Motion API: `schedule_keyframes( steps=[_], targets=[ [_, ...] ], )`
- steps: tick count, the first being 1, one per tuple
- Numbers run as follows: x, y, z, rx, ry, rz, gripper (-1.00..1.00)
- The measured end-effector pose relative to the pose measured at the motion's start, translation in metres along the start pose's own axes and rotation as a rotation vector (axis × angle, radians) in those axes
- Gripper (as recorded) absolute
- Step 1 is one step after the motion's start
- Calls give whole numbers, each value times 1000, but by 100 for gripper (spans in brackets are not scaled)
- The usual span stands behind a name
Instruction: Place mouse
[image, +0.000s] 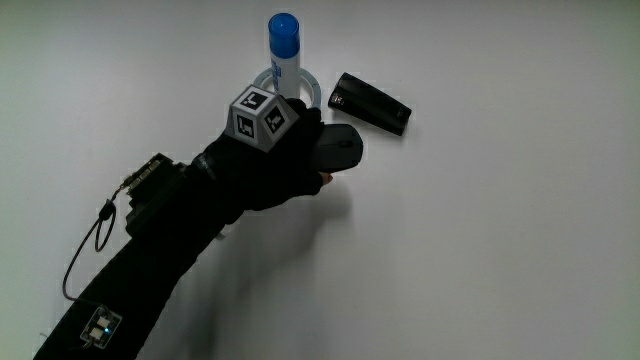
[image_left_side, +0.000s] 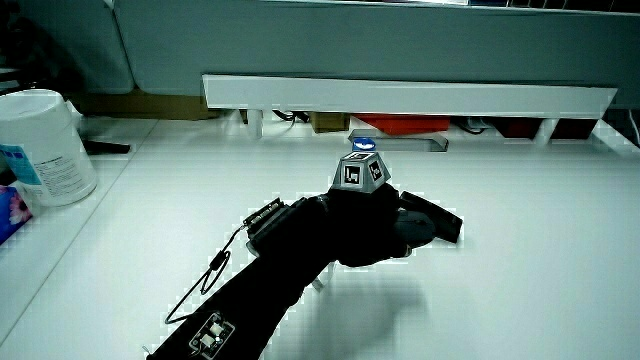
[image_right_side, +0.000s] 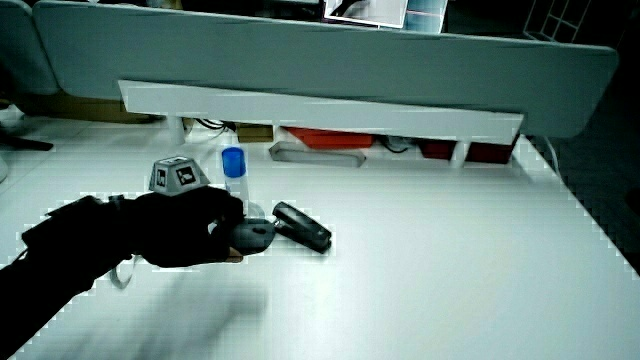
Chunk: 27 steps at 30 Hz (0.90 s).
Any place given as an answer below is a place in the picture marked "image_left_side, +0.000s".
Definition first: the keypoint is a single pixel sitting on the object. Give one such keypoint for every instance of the person's right hand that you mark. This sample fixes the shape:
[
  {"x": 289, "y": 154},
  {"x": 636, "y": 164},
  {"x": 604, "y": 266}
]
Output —
[{"x": 362, "y": 225}]

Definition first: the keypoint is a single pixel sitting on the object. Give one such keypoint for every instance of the dark grey mouse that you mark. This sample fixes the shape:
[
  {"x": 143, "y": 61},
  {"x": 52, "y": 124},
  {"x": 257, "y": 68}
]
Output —
[{"x": 416, "y": 228}]

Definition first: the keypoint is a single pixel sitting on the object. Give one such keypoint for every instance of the blue round cap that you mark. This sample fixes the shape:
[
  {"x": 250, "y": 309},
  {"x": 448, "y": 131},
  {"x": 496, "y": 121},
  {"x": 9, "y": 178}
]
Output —
[{"x": 363, "y": 144}]

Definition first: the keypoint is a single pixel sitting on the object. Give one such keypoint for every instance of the grey flat tray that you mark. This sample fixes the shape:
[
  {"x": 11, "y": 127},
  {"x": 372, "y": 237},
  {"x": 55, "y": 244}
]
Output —
[{"x": 405, "y": 141}]

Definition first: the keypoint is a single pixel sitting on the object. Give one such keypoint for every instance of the brown cardboard box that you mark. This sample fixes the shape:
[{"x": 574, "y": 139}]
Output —
[{"x": 328, "y": 121}]

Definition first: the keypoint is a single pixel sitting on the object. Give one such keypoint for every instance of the white desk shelf riser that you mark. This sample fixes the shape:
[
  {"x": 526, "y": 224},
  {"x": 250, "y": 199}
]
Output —
[{"x": 400, "y": 97}]

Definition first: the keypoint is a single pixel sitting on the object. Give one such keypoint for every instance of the grey partition panel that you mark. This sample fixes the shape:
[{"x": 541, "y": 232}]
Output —
[{"x": 380, "y": 45}]

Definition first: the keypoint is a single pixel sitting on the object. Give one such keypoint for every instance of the dark red box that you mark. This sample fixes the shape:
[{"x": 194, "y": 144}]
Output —
[{"x": 515, "y": 127}]

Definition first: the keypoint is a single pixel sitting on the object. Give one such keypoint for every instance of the flat brown cardboard sheet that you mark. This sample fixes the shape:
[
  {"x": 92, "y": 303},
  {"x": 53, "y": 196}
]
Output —
[{"x": 145, "y": 106}]

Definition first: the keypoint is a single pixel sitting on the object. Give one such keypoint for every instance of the white wipes canister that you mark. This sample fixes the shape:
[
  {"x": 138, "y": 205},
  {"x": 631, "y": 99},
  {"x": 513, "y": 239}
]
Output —
[{"x": 45, "y": 150}]

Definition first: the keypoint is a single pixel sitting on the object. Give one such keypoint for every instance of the floral tissue pack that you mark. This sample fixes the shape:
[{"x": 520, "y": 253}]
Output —
[{"x": 11, "y": 212}]

